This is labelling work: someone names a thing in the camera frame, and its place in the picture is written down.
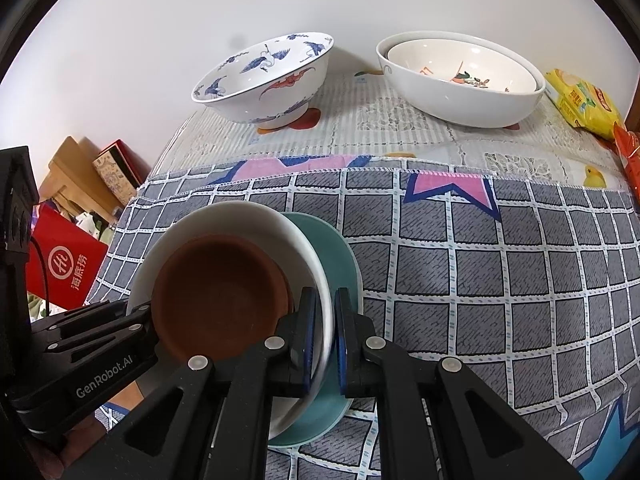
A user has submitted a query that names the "teal plate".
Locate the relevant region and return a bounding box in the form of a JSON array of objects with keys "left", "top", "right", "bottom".
[{"left": 267, "top": 211, "right": 365, "bottom": 449}]

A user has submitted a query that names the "large brown bowl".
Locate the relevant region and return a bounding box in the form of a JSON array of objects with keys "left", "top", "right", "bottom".
[{"left": 151, "top": 235, "right": 294, "bottom": 362}]

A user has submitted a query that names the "person's hand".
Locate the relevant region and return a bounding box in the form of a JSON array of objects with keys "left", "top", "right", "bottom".
[{"left": 27, "top": 410, "right": 116, "bottom": 480}]

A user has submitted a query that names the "red paper bag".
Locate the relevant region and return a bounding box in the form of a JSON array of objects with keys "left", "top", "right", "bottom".
[{"left": 26, "top": 205, "right": 107, "bottom": 310}]

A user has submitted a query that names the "grey checked cloth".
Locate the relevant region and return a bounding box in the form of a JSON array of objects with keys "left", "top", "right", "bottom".
[{"left": 89, "top": 156, "right": 639, "bottom": 479}]

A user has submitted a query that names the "red patterned box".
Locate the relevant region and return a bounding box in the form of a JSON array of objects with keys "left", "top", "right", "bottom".
[{"left": 92, "top": 140, "right": 150, "bottom": 206}]

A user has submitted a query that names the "white patterned table mat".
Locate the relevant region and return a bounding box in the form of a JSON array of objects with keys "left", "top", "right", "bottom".
[{"left": 151, "top": 73, "right": 626, "bottom": 190}]

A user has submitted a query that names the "blue patterned white bowl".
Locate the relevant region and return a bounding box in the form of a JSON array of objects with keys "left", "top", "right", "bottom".
[{"left": 191, "top": 32, "right": 334, "bottom": 130}]

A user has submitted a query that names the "large white bowl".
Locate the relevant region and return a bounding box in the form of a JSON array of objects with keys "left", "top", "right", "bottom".
[{"left": 375, "top": 30, "right": 546, "bottom": 129}]

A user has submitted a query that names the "yellow snack bag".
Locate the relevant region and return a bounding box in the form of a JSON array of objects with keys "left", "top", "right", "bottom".
[{"left": 544, "top": 68, "right": 623, "bottom": 142}]

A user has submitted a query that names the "red snack bag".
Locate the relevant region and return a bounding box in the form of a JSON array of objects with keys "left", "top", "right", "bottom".
[{"left": 613, "top": 122, "right": 640, "bottom": 200}]

